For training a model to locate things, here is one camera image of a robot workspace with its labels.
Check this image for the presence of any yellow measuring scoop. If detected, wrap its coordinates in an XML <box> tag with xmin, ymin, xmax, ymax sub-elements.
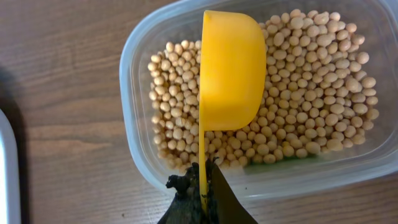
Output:
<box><xmin>198</xmin><ymin>10</ymin><xmax>266</xmax><ymax>212</ymax></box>

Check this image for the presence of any pile of soybeans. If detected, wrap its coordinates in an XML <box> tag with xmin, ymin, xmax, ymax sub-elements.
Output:
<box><xmin>147</xmin><ymin>9</ymin><xmax>379</xmax><ymax>170</ymax></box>

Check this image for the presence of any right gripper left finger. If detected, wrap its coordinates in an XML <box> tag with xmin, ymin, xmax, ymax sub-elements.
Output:
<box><xmin>158</xmin><ymin>162</ymin><xmax>201</xmax><ymax>224</ymax></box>

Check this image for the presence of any clear plastic container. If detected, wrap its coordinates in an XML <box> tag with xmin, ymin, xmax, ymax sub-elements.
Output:
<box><xmin>119</xmin><ymin>0</ymin><xmax>397</xmax><ymax>200</ymax></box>

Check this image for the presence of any white digital kitchen scale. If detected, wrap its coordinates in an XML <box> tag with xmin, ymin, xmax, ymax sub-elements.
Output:
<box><xmin>1</xmin><ymin>111</ymin><xmax>22</xmax><ymax>224</ymax></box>

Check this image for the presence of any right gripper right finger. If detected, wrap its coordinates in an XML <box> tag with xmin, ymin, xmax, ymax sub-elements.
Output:
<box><xmin>205</xmin><ymin>158</ymin><xmax>257</xmax><ymax>224</ymax></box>

